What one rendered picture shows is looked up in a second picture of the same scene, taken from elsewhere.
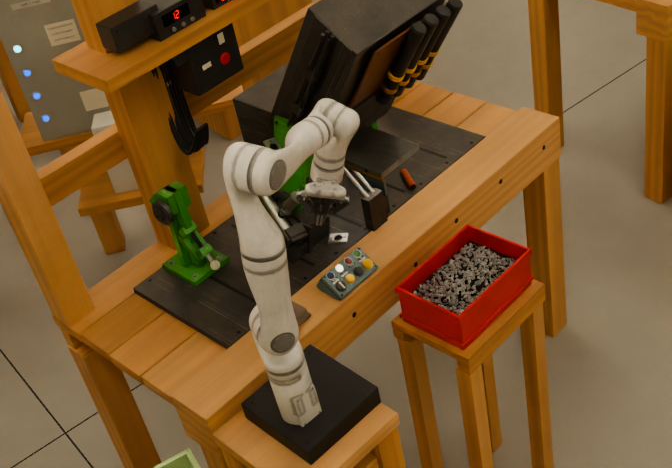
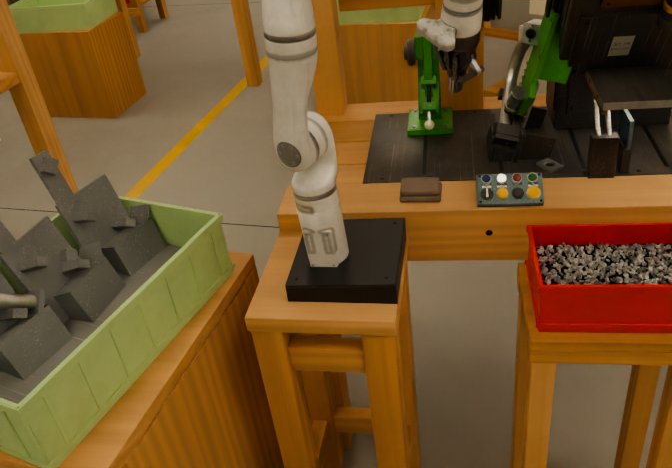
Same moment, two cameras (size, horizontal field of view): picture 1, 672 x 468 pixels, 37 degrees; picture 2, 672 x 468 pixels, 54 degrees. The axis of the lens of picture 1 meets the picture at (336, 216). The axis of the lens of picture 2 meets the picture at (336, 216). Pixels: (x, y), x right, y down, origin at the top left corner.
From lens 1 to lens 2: 146 cm
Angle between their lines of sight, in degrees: 42
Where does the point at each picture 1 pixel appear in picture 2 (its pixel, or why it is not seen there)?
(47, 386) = not seen: hidden behind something
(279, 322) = (284, 127)
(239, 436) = (288, 245)
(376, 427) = (364, 317)
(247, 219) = not seen: outside the picture
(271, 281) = (276, 70)
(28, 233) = not seen: hidden behind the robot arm
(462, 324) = (544, 299)
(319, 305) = (458, 199)
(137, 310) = (361, 130)
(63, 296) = (319, 86)
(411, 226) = (627, 194)
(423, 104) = not seen: outside the picture
